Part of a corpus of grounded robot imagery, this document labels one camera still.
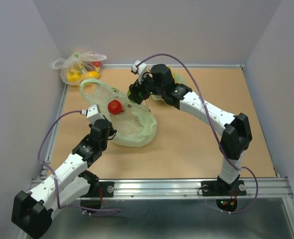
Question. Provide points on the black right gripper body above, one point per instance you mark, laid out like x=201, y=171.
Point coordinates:
x=149, y=84

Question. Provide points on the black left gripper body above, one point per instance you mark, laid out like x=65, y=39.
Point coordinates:
x=111, y=131

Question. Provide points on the green avocado print plastic bag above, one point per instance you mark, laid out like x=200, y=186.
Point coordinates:
x=135, y=124

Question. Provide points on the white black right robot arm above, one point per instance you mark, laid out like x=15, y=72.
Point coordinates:
x=234, y=129

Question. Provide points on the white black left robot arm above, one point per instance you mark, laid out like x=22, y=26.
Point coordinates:
x=34, y=211

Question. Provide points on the clear plastic bag of fruit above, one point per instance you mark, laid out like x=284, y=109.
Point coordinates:
x=79, y=67

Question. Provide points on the green scalloped bowl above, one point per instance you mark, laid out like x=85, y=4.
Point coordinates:
x=177, y=78

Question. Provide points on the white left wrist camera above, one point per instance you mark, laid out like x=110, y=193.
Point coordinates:
x=92, y=113

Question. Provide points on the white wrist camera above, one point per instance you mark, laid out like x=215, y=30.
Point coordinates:
x=92, y=113
x=138, y=68

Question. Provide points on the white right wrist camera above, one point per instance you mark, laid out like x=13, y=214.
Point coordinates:
x=138, y=68

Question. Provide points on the aluminium mounting rail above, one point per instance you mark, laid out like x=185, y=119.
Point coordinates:
x=157, y=189

